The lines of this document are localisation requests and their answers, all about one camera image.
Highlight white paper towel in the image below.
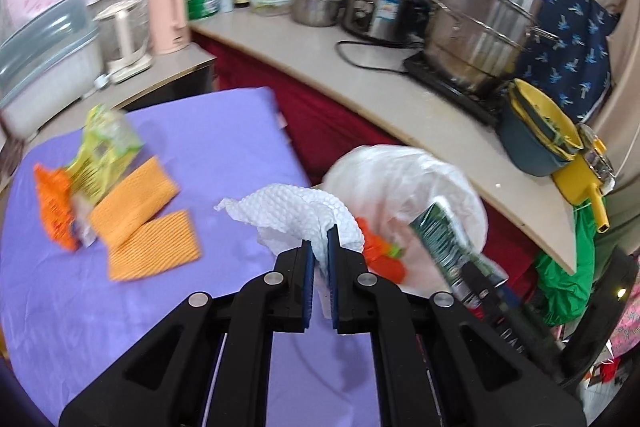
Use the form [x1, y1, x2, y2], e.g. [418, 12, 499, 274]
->
[214, 184, 366, 320]

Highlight purple cloth cover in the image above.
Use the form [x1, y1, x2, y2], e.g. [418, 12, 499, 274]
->
[0, 87, 396, 427]

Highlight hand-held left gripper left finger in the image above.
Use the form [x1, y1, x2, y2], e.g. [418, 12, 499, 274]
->
[59, 241, 317, 427]

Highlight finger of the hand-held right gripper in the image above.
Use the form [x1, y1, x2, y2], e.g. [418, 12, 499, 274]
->
[461, 259, 531, 338]

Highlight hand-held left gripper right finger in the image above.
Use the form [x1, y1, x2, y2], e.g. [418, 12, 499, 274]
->
[326, 227, 587, 427]

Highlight yellow electric pot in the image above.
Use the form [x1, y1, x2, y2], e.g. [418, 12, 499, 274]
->
[550, 123, 617, 234]

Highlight bin with white plastic liner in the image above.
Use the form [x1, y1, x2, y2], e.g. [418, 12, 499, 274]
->
[322, 144, 490, 303]

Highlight yellow-green snack packet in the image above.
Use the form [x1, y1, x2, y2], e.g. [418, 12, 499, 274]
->
[67, 104, 146, 202]

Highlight large steel steamer pot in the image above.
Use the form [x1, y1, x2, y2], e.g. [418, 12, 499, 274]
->
[420, 0, 558, 95]

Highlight glass kettle with white base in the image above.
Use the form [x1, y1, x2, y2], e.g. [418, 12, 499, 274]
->
[95, 0, 153, 84]

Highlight clear plastic food container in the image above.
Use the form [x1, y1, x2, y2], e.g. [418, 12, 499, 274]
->
[249, 0, 293, 16]

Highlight stacked blue yellow basins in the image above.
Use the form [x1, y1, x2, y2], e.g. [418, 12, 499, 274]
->
[497, 78, 586, 178]

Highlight steel rice cooker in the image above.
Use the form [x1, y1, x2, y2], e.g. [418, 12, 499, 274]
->
[342, 0, 431, 42]

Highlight small steel pot with lid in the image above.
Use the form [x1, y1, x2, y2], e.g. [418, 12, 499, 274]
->
[290, 0, 346, 28]

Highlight black induction cooktop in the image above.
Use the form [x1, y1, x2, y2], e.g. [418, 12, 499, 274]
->
[402, 52, 508, 128]

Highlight dark green white carton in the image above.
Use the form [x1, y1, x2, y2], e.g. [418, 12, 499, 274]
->
[410, 201, 510, 300]

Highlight pink electric kettle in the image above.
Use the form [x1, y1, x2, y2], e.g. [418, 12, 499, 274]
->
[146, 0, 191, 55]

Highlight white dish container blue-grey lid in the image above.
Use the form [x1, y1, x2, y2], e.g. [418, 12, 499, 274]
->
[0, 0, 101, 135]

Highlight orange waffle cloth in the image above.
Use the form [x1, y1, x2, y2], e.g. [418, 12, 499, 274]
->
[107, 209, 203, 282]
[90, 157, 181, 248]

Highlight black power cable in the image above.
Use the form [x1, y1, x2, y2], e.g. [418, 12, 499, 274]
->
[335, 39, 408, 72]

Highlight red counter curtain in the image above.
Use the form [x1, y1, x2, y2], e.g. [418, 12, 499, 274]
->
[192, 32, 546, 293]

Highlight green plastic bag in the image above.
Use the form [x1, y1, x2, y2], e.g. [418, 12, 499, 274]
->
[535, 207, 608, 327]

